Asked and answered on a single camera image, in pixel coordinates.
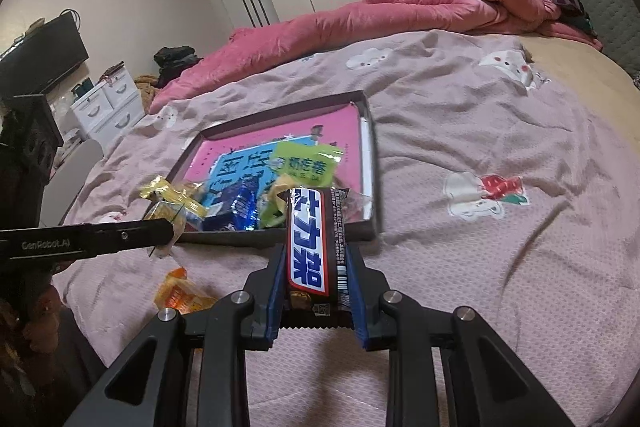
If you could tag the dark folded clothes by headboard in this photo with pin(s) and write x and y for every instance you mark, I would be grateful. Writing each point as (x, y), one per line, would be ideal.
(573, 13)

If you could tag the person's left hand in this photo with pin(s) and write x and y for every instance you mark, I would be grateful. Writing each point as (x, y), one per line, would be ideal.
(36, 306)

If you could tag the green milk candy bag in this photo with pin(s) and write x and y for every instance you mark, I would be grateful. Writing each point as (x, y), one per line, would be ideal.
(296, 164)

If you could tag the red pink quilt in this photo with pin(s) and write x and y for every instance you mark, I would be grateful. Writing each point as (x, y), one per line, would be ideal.
(255, 50)

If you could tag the brown fuzzy blanket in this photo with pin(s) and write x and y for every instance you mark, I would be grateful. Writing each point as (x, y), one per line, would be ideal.
(147, 86)

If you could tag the pink patterned bed sheet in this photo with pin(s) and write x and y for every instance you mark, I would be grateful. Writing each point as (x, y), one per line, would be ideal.
(499, 190)

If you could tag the snickers chocolate bar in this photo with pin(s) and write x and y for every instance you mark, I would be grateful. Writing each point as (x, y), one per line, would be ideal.
(316, 278)

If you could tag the pile of dark clothes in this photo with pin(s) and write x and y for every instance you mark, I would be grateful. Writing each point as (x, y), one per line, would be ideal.
(172, 61)

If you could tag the dark shallow box tray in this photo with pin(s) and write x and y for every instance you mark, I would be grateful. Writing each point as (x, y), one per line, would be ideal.
(356, 231)

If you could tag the yellow snack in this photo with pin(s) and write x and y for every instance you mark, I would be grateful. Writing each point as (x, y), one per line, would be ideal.
(179, 203)

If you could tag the blue cookie packet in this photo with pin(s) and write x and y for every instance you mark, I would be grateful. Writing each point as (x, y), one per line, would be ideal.
(234, 208)

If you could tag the white drawer cabinet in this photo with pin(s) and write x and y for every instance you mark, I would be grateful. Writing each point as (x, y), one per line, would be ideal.
(109, 109)

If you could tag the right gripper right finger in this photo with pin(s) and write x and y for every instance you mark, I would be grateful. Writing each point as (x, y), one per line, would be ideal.
(452, 361)

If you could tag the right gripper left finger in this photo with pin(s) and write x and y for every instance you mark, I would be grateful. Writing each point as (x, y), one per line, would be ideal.
(148, 384)

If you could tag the orange cracker packet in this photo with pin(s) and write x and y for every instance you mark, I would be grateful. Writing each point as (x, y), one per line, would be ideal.
(178, 292)

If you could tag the pink and blue book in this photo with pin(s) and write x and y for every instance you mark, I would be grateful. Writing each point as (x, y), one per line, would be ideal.
(238, 179)

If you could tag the black wall television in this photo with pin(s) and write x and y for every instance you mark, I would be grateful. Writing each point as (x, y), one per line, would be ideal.
(43, 58)

